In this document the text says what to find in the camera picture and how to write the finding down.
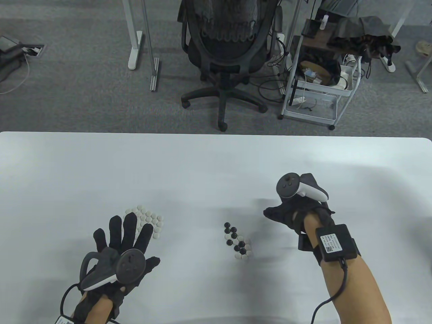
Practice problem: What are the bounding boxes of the person's left hand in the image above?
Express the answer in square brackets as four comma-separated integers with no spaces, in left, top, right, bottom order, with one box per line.
[73,213,161,319]

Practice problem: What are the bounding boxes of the person's right hand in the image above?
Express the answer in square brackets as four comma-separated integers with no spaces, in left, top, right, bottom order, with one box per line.
[263,196,335,237]

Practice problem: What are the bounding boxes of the group of white go stones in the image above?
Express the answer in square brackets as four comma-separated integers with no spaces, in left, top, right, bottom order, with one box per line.
[125,205,165,239]

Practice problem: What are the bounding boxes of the pile of mixed go stones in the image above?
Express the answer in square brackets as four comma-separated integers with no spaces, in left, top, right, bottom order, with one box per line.
[224,222,253,260]

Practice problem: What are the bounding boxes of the person's right forearm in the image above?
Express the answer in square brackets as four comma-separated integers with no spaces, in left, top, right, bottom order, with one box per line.
[304,214,392,324]

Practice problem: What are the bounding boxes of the person's left forearm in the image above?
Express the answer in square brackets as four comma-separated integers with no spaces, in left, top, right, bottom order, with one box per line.
[84,297,113,324]

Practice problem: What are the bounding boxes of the grey white right hand controller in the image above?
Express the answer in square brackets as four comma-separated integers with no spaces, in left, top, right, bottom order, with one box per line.
[277,173,329,202]

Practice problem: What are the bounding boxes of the dark grey left hand controller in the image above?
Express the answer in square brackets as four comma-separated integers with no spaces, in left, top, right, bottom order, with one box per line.
[79,247,146,291]

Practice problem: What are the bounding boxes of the black right wrist sensor box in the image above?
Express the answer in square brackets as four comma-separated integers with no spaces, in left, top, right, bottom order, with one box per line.
[316,224,360,262]

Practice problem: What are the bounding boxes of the white wheeled utility cart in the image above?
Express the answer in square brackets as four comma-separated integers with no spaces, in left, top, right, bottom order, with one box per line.
[278,17,363,131]

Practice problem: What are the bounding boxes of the black and tan bag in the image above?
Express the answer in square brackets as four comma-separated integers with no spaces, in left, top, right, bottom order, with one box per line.
[299,51,342,86]

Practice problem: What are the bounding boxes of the white power adapter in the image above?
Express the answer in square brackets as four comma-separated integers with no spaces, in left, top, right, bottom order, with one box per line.
[339,64,355,90]

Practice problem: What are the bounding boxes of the black mesh office chair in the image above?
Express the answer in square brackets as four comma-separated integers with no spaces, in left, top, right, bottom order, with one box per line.
[178,0,286,132]

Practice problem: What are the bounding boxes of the black phone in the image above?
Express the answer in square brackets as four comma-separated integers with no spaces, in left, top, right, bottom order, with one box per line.
[301,20,321,37]

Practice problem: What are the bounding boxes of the grey desk leg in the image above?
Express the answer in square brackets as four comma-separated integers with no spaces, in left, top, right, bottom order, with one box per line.
[405,56,432,94]

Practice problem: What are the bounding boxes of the black crumpled cloth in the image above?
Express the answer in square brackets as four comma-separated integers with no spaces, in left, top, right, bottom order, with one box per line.
[329,16,402,68]

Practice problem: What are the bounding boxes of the floor socket box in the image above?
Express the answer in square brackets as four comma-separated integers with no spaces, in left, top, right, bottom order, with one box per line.
[22,43,46,57]

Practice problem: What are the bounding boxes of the white slanted desk leg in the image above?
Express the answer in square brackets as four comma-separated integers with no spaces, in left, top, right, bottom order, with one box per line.
[378,0,410,73]

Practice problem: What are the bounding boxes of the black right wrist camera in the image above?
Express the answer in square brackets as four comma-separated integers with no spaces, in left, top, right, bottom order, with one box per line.
[298,233,318,252]

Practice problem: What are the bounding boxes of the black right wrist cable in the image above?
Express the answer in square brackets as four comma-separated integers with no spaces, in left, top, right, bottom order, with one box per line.
[310,258,348,324]

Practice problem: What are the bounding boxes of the aluminium profile post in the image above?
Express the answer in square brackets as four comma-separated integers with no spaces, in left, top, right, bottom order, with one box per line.
[140,0,160,91]

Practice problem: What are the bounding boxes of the white floor cable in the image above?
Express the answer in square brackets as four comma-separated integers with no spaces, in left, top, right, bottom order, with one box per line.
[0,56,30,94]

